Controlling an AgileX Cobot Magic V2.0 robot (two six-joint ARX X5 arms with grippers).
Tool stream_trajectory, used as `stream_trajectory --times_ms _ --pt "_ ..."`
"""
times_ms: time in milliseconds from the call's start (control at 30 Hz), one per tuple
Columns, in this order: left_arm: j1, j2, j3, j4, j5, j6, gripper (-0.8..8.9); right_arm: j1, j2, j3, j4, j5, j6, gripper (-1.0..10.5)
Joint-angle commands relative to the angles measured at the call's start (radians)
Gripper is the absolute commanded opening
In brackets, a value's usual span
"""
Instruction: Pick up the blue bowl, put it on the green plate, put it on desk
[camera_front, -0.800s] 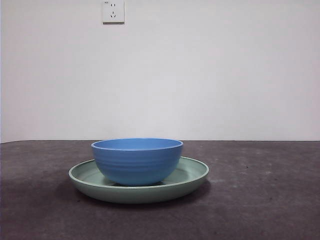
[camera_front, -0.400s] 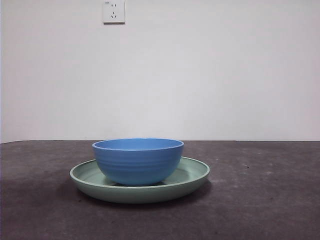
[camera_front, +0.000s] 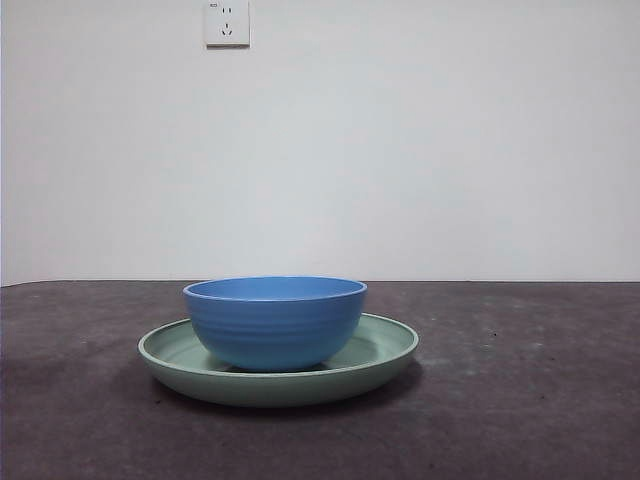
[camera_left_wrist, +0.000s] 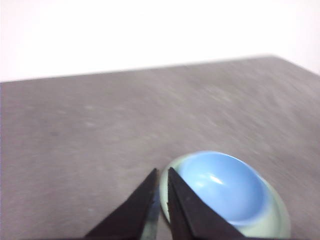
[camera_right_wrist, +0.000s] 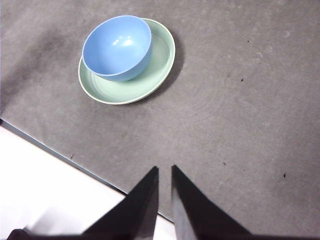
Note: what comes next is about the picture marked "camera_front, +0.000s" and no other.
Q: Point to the blue ribbed bowl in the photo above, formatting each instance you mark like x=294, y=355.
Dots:
x=275, y=330

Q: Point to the pale green round plate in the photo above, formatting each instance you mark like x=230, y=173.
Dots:
x=280, y=390

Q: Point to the white wall power socket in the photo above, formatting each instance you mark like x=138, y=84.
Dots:
x=227, y=25

